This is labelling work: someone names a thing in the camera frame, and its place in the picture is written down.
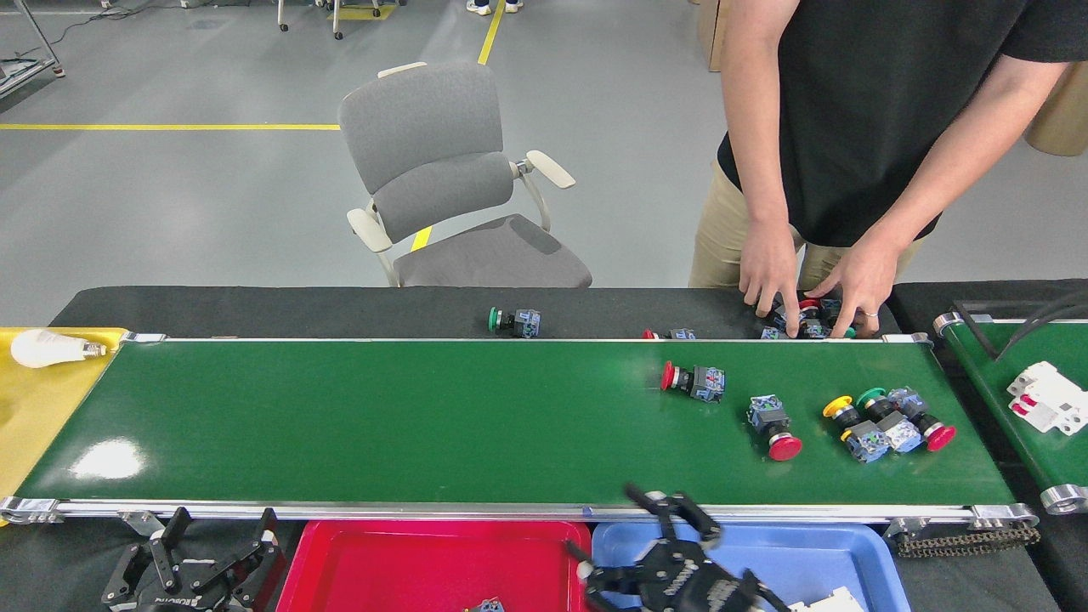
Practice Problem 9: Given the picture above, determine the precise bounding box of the yellow tray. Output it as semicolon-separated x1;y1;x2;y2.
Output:
0;327;128;528

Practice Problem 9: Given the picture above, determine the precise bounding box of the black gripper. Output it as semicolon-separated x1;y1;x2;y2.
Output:
102;507;286;612
564;483;766;612

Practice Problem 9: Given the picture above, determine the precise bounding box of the yellow push button switch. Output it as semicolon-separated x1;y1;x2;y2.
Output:
823;395;891;464

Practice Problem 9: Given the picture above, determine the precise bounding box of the blue plastic tray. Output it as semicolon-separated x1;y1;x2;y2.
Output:
591;520;912;612

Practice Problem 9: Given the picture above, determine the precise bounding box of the metal cart frame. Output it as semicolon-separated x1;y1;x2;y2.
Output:
0;0;65;99

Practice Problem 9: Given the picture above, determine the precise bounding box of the white light bulb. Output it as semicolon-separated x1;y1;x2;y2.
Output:
10;329;108;369

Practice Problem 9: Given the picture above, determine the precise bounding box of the long black fabric cover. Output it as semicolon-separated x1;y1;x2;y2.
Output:
49;286;902;341

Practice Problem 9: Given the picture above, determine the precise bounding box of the person's left hand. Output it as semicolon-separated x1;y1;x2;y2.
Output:
806;242;900;339

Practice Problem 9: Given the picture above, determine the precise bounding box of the black guide bracket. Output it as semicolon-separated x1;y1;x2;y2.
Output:
952;289;1088;362

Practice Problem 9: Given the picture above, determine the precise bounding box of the green feeder conveyor belt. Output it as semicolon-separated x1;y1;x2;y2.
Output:
933;313;1088;516

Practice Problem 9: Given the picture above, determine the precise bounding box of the red plastic tray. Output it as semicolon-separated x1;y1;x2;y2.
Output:
276;520;593;612

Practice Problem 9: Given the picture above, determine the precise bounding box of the person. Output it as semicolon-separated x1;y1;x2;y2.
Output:
688;0;1088;339

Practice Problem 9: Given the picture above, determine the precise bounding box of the white rolling stand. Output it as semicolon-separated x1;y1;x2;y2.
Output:
276;0;405;41

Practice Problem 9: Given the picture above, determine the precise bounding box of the conveyor drive chain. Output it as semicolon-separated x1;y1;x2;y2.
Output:
894;523;1042;559

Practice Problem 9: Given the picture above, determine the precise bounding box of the grey office chair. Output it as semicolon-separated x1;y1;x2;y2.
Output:
338;61;593;288

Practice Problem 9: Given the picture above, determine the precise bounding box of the person's right hand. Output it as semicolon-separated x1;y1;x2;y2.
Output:
739;223;802;338

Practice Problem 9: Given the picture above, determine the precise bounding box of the black feeder table cover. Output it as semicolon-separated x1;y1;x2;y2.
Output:
886;279;1088;332

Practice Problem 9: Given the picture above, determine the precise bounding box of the long green conveyor belt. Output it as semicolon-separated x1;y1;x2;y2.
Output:
0;333;1042;526

